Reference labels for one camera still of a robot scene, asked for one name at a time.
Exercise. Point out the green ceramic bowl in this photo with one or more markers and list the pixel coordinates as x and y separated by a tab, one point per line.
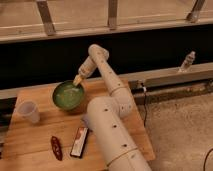
67	96

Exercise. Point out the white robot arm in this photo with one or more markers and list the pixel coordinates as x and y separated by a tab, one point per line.
104	115

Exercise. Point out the metal railing post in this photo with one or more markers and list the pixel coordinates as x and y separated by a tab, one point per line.
46	17
112	14
193	15

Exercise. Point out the left metal railing post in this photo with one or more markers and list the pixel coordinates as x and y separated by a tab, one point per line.
46	17

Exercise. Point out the translucent plastic cup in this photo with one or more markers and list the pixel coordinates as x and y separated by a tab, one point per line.
29	110

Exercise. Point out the middle metal railing post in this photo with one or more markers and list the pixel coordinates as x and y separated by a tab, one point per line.
112	14

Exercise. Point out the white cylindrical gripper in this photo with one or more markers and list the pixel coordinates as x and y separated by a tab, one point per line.
86	70

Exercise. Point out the right metal railing post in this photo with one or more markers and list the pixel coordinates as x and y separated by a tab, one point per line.
193	15

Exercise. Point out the red black candy bar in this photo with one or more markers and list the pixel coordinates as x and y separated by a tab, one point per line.
79	142

